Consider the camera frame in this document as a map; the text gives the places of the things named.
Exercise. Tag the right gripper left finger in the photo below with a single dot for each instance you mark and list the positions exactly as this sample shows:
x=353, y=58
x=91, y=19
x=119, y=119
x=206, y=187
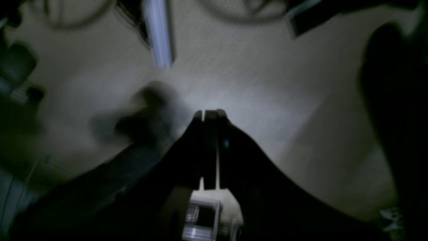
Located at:
x=137, y=195

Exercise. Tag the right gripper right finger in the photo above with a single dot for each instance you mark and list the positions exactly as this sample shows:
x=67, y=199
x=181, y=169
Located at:
x=274, y=208

